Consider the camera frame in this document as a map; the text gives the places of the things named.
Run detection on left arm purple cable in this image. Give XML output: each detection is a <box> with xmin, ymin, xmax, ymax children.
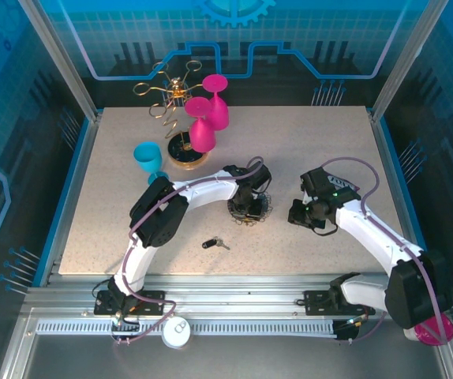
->
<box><xmin>114</xmin><ymin>156</ymin><xmax>268</xmax><ymax>347</ymax></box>

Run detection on white tin can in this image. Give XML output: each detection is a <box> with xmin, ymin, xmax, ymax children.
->
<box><xmin>161</xmin><ymin>317</ymin><xmax>192</xmax><ymax>349</ymax></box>

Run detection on blue plastic goblet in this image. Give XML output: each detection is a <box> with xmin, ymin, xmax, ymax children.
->
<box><xmin>133</xmin><ymin>141</ymin><xmax>170</xmax><ymax>186</ymax></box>

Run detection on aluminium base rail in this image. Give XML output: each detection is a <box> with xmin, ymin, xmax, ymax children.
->
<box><xmin>21</xmin><ymin>274</ymin><xmax>452</xmax><ymax>321</ymax></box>

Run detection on aluminium frame post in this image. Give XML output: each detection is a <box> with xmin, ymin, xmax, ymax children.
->
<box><xmin>16</xmin><ymin>0</ymin><xmax>103</xmax><ymax>122</ymax></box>
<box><xmin>369</xmin><ymin>0</ymin><xmax>437</xmax><ymax>122</ymax></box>

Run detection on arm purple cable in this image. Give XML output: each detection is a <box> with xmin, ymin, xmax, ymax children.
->
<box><xmin>320</xmin><ymin>157</ymin><xmax>453</xmax><ymax>345</ymax></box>
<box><xmin>114</xmin><ymin>156</ymin><xmax>268</xmax><ymax>347</ymax></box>

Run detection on keys with black fob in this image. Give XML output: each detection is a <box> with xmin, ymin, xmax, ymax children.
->
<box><xmin>201</xmin><ymin>235</ymin><xmax>231</xmax><ymax>252</ymax></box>

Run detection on white slotted cable duct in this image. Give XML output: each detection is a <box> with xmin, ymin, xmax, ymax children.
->
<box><xmin>36</xmin><ymin>318</ymin><xmax>340</xmax><ymax>337</ymax></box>

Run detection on pink plastic goblet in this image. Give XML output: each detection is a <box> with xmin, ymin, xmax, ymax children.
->
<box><xmin>201</xmin><ymin>74</ymin><xmax>230</xmax><ymax>131</ymax></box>
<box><xmin>184</xmin><ymin>97</ymin><xmax>216</xmax><ymax>154</ymax></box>

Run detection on gold wire glass rack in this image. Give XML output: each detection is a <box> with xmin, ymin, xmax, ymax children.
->
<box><xmin>133</xmin><ymin>61</ymin><xmax>210</xmax><ymax>171</ymax></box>

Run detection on aluminium side rail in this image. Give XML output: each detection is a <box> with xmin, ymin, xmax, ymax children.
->
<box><xmin>32</xmin><ymin>112</ymin><xmax>103</xmax><ymax>287</ymax></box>
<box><xmin>368</xmin><ymin>108</ymin><xmax>432</xmax><ymax>285</ymax></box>

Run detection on pink plastic bowl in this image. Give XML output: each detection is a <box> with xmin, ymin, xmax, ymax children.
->
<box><xmin>414</xmin><ymin>313</ymin><xmax>453</xmax><ymax>347</ymax></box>

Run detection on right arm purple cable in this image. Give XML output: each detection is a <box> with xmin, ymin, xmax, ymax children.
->
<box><xmin>320</xmin><ymin>157</ymin><xmax>453</xmax><ymax>345</ymax></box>

